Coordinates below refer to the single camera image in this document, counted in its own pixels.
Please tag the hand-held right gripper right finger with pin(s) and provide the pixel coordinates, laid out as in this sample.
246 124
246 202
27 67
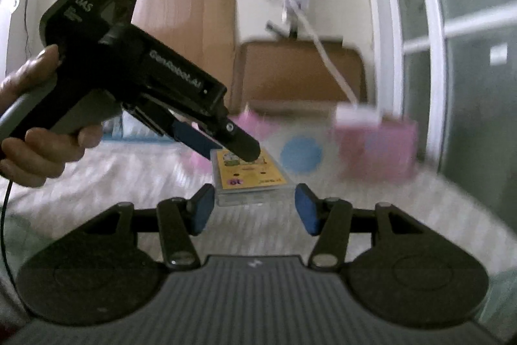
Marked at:
307 209

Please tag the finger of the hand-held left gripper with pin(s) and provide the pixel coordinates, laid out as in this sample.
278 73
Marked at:
242 145
194 141

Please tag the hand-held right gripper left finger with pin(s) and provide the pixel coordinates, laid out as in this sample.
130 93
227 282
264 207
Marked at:
203 209

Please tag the yellow card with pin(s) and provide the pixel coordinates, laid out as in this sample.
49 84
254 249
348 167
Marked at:
250 183

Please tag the pink biscuit tin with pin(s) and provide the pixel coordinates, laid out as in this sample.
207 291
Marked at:
375 151

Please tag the person's left hand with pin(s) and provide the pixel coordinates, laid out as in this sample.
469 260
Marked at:
36 155

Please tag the wooden board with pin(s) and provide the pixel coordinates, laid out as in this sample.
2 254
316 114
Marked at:
190 13

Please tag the white adapter block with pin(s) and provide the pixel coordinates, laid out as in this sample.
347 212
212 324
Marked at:
357 114

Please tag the white framed glass door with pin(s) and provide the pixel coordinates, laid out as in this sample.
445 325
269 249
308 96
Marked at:
432 25

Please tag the white sticker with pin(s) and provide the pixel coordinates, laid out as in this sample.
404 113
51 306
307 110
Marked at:
499 54

